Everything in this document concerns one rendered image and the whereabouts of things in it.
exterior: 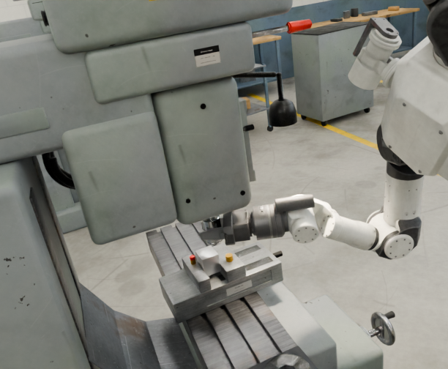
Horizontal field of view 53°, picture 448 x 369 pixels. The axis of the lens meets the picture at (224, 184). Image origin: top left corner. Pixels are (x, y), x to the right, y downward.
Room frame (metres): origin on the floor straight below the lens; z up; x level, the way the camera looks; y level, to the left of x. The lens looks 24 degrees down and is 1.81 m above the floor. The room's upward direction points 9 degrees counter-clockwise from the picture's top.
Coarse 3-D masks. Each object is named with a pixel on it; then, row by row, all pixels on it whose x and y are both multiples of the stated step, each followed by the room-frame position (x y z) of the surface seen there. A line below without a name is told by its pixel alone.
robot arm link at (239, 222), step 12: (228, 216) 1.02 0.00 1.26; (240, 216) 1.01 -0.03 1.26; (252, 216) 0.99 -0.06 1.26; (264, 216) 0.97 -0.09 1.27; (228, 228) 0.96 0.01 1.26; (240, 228) 0.96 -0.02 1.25; (252, 228) 0.98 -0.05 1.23; (264, 228) 0.96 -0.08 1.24; (228, 240) 0.95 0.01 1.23; (240, 240) 0.97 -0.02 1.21
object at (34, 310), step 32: (32, 160) 0.99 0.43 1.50; (0, 192) 0.68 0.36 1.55; (32, 192) 0.80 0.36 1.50; (0, 224) 0.67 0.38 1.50; (32, 224) 0.70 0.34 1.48; (0, 256) 0.67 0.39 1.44; (32, 256) 0.68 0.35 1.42; (64, 256) 0.98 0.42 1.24; (0, 288) 0.66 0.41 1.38; (32, 288) 0.67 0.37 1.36; (64, 288) 0.77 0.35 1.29; (0, 320) 0.65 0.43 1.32; (32, 320) 0.67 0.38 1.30; (64, 320) 0.69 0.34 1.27; (0, 352) 0.65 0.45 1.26; (32, 352) 0.66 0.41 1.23; (64, 352) 0.68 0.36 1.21
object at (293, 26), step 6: (288, 24) 0.97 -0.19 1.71; (294, 24) 0.97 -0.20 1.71; (300, 24) 0.98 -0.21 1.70; (306, 24) 0.98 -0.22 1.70; (264, 30) 0.96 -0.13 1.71; (270, 30) 0.96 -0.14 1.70; (276, 30) 0.96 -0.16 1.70; (282, 30) 0.97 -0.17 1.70; (288, 30) 0.97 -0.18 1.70; (294, 30) 0.97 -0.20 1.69; (300, 30) 0.98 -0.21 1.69; (252, 36) 0.95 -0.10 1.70; (258, 36) 0.95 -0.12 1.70
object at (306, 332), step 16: (272, 288) 1.20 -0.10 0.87; (272, 304) 1.12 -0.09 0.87; (288, 304) 1.11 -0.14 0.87; (288, 320) 1.04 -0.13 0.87; (304, 320) 1.03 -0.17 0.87; (304, 336) 0.97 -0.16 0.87; (320, 336) 0.96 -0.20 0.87; (192, 352) 0.97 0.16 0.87; (320, 352) 0.91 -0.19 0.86; (336, 352) 0.92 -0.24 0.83; (320, 368) 0.91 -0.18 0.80; (336, 368) 0.92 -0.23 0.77
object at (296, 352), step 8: (288, 352) 0.66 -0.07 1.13; (296, 352) 0.65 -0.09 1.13; (304, 352) 0.65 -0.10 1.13; (272, 360) 0.63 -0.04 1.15; (280, 360) 0.63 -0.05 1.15; (288, 360) 0.63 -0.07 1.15; (296, 360) 0.62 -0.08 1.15; (304, 360) 0.62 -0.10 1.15; (248, 368) 0.63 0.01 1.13; (256, 368) 0.63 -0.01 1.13; (264, 368) 0.62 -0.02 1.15; (272, 368) 0.61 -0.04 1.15; (280, 368) 0.61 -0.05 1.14; (288, 368) 0.62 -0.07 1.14; (296, 368) 0.60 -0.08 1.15; (304, 368) 0.60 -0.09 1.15; (312, 368) 0.61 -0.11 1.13
